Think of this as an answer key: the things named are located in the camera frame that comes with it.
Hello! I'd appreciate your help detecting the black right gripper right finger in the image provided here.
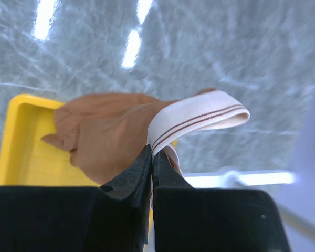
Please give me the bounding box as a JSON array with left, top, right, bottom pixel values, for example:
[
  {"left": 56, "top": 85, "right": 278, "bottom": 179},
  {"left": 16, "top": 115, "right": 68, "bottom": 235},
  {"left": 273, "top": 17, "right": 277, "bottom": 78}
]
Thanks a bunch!
[{"left": 152, "top": 151, "right": 290, "bottom": 251}]

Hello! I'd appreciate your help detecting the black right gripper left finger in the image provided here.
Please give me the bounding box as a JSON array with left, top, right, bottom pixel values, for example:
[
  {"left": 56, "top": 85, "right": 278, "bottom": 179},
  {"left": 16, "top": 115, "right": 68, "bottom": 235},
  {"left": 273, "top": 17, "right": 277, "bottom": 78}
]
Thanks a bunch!
[{"left": 0, "top": 146, "right": 152, "bottom": 251}]

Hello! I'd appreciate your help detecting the brown underwear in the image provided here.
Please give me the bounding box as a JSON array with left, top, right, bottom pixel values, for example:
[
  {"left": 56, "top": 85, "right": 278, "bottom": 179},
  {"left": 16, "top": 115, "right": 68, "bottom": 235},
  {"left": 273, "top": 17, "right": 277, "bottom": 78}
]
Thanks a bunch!
[{"left": 40, "top": 88, "right": 250, "bottom": 208}]

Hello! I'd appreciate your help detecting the yellow plastic tray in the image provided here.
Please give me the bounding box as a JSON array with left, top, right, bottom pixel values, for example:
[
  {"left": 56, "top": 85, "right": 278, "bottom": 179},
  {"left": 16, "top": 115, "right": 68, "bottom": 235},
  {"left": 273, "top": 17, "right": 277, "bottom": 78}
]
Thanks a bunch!
[{"left": 0, "top": 93, "right": 179, "bottom": 187}]

